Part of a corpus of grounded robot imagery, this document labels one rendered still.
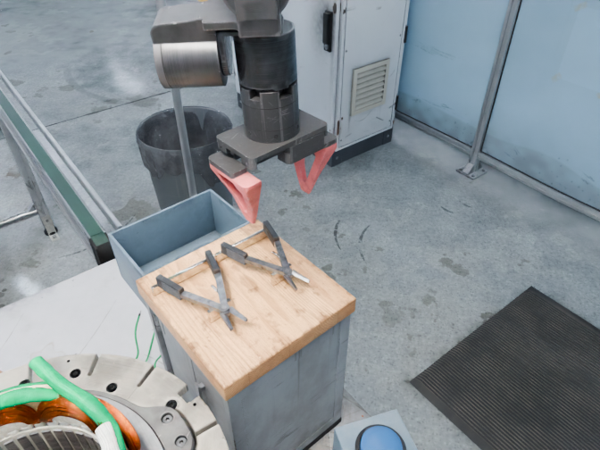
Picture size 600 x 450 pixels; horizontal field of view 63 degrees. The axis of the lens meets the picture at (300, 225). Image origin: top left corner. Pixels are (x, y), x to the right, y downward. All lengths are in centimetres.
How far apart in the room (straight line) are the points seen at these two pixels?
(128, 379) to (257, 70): 31
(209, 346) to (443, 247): 187
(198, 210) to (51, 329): 40
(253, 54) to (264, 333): 30
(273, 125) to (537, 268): 200
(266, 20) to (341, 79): 215
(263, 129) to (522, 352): 165
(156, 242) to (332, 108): 195
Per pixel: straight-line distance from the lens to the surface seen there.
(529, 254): 245
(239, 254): 61
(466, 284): 220
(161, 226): 76
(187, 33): 47
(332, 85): 257
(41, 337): 103
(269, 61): 46
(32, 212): 252
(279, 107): 48
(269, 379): 58
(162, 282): 59
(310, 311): 58
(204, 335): 57
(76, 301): 107
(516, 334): 206
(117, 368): 53
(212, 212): 80
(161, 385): 50
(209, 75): 47
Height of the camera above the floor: 151
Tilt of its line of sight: 39 degrees down
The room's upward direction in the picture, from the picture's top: straight up
